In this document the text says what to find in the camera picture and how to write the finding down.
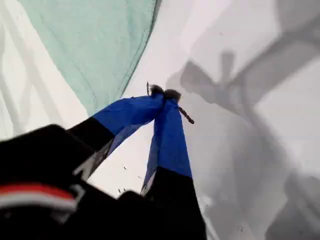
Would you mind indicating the pale green T-shirt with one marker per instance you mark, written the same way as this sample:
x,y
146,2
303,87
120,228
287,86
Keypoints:
x,y
87,50

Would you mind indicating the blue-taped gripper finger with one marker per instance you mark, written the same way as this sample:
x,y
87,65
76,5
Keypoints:
x,y
125,112
170,140

